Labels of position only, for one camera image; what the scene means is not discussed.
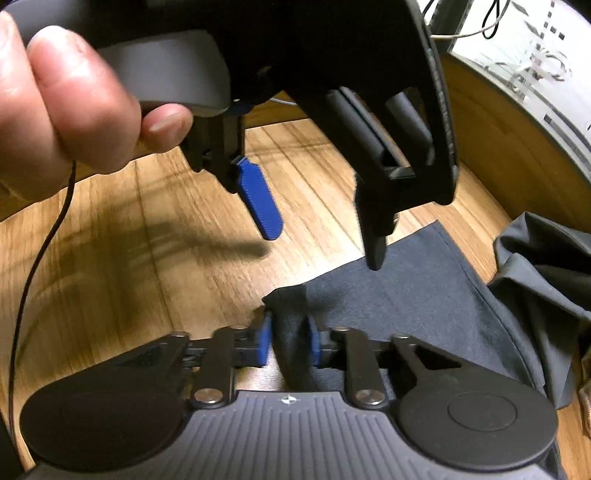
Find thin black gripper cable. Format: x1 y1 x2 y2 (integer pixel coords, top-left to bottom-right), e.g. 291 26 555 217
8 159 78 418

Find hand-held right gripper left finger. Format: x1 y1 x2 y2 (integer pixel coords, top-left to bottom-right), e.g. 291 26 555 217
115 311 274 409

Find frosted striped glass partition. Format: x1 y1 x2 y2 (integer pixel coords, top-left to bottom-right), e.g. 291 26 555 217
450 0 591 188

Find grey pants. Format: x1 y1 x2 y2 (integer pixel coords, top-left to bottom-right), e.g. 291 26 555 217
262 220 570 480

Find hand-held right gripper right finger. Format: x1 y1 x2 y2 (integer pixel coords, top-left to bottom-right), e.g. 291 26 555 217
305 316 463 409

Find person's left hand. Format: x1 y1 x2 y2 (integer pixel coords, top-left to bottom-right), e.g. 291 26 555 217
0 11 195 204

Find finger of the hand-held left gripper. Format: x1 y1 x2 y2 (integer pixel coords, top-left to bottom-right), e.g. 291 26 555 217
221 154 284 242
353 173 399 271

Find dark grey garment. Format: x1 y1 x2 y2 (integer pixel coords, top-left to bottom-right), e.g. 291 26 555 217
487 211 591 409

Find brown patterned cloth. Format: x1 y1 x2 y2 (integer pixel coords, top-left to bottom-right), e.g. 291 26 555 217
575 382 591 419

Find white cable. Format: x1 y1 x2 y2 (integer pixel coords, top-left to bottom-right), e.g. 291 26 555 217
431 0 512 41

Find black looped cable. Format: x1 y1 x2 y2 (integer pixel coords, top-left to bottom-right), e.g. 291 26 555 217
479 0 501 40

